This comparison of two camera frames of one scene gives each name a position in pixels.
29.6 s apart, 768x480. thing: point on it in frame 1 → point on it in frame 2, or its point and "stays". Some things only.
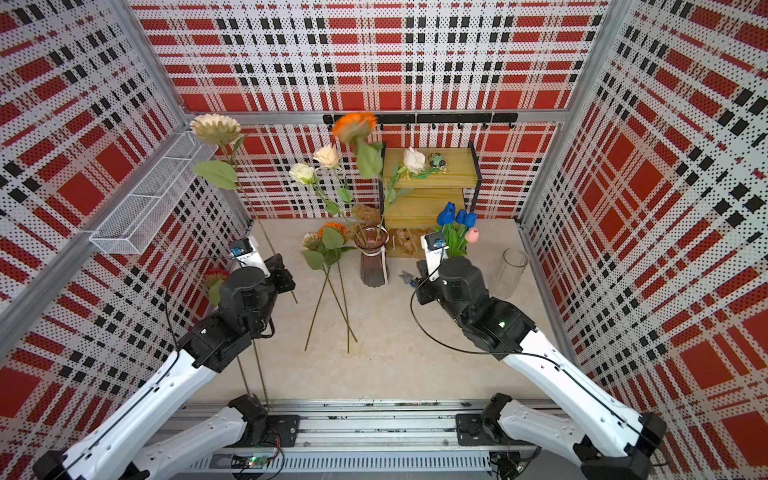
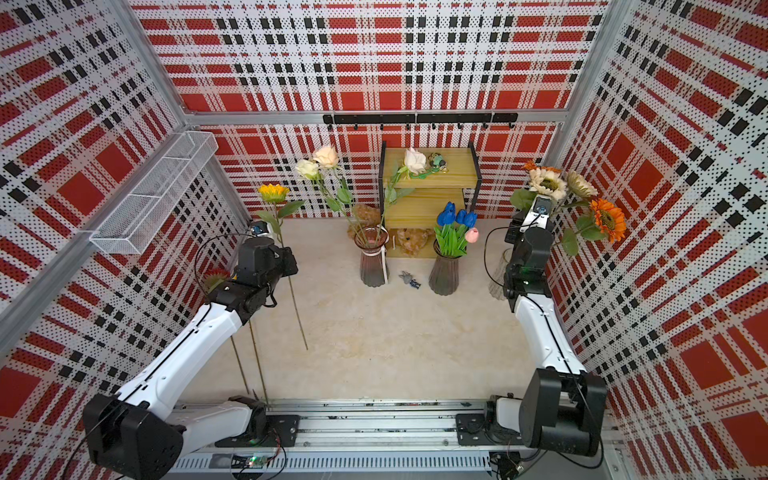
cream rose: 329,157 stays
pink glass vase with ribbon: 372,239 stays
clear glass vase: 508,274 stays
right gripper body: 428,290 → 515,234
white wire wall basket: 148,203 stays
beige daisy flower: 315,257 → 548,182
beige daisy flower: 221,130 → 580,187
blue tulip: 448,214 stays
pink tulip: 472,235 stays
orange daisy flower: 332,235 → 604,221
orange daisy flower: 354,129 → 532,165
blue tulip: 471,219 stays
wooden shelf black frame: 410,203 stays
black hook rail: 434,118 stays
